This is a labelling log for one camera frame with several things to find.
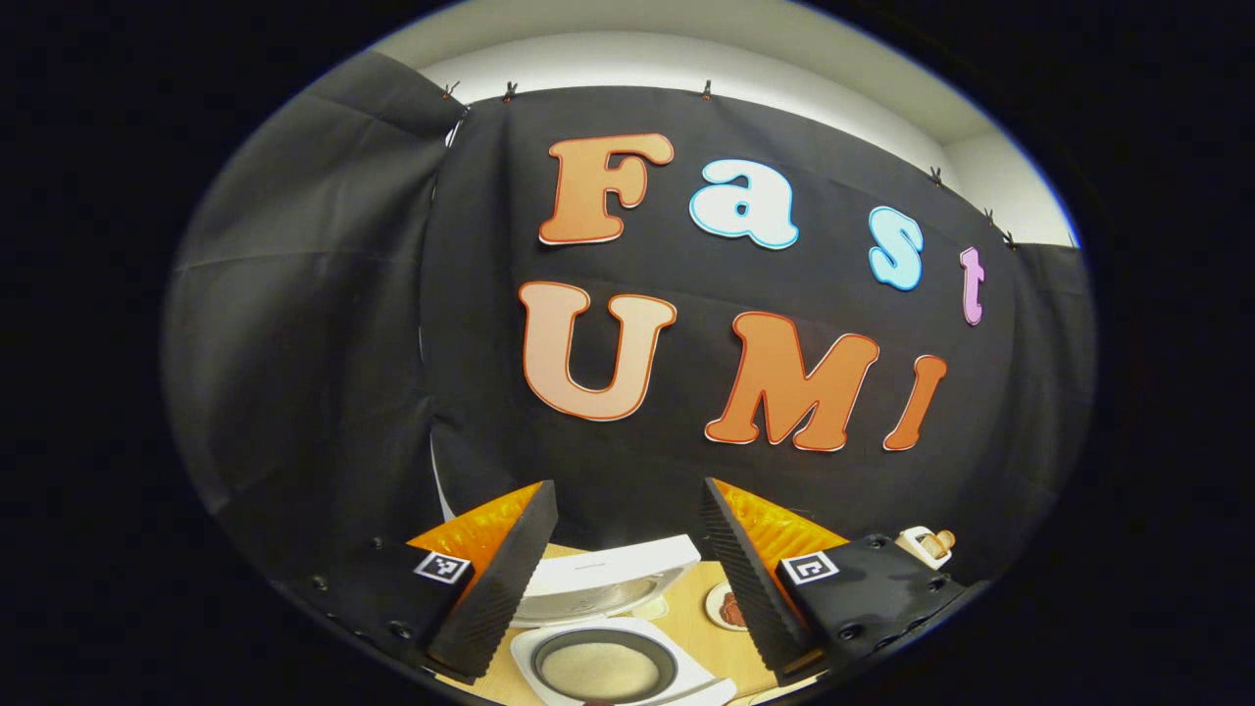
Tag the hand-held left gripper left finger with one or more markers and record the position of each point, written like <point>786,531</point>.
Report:
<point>500,593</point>

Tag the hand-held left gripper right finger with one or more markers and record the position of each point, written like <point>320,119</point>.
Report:
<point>750,593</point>

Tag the white rice cooker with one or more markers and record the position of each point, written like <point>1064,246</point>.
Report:
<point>608,574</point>

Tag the white rice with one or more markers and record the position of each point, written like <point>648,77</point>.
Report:
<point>600,672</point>

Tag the red meat piece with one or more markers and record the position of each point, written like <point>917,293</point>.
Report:
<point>732,610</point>

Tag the white oval plate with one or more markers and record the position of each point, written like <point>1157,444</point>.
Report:
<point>713,608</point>

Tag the small white condiment dish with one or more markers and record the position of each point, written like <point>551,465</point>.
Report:
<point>651,609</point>

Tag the white toaster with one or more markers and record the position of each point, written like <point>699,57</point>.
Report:
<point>912,547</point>

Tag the bread slice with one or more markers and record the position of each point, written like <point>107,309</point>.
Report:
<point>939,542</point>

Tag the black backdrop cloth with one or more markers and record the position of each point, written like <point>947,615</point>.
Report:
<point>343,343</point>

